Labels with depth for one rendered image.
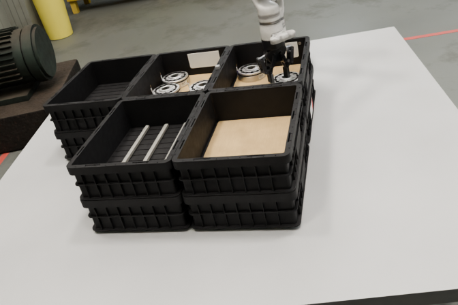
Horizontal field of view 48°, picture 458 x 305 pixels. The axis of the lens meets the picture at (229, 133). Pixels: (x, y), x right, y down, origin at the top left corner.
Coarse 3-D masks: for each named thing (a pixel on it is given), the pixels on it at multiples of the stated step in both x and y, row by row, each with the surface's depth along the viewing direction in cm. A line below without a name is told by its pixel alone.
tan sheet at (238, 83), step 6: (282, 66) 192; (294, 66) 190; (300, 66) 189; (276, 72) 188; (282, 72) 187; (264, 78) 186; (234, 84) 186; (240, 84) 185; (246, 84) 184; (252, 84) 183
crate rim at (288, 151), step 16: (208, 96) 157; (192, 128) 141; (288, 128) 131; (288, 144) 124; (176, 160) 128; (192, 160) 126; (208, 160) 125; (224, 160) 124; (240, 160) 123; (256, 160) 122; (272, 160) 121; (288, 160) 121
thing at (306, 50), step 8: (288, 40) 187; (232, 48) 191; (304, 48) 176; (304, 56) 174; (224, 64) 178; (304, 64) 164; (216, 72) 173; (304, 72) 161; (216, 80) 167; (304, 80) 159; (224, 88) 160; (232, 88) 159; (240, 88) 158
